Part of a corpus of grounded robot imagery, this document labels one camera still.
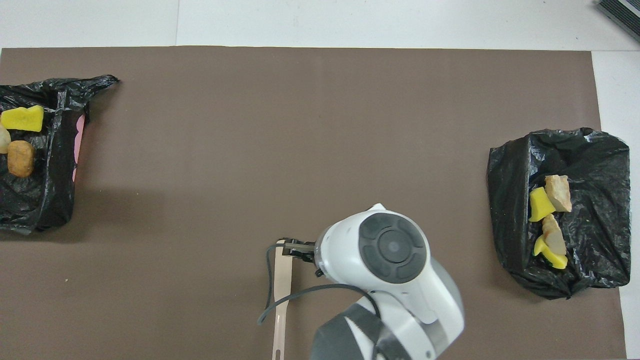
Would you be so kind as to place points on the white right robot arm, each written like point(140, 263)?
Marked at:
point(390, 280)

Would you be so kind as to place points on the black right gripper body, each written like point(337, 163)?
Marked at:
point(310, 256)

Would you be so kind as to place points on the yellow sponge piece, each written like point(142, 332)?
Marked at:
point(556, 262)
point(22, 119)
point(540, 206)

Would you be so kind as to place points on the right black garbage bag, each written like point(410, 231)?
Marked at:
point(600, 200)

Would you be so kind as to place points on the brown bread roll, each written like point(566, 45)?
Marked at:
point(21, 158)

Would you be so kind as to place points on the grey ribbed panel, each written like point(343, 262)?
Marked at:
point(622, 12)

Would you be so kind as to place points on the striped croissant bread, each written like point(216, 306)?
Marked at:
point(3, 140)

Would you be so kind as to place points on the beige foam chunk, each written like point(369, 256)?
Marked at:
point(559, 192)
point(555, 237)

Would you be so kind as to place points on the black bag lining pink bin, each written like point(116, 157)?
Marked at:
point(45, 190)

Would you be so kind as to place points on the beige hand brush black bristles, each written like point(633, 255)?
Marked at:
point(281, 300)

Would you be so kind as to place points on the pink plastic bin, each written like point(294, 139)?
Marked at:
point(79, 135)

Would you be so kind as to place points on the brown table mat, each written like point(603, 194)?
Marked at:
point(200, 200)

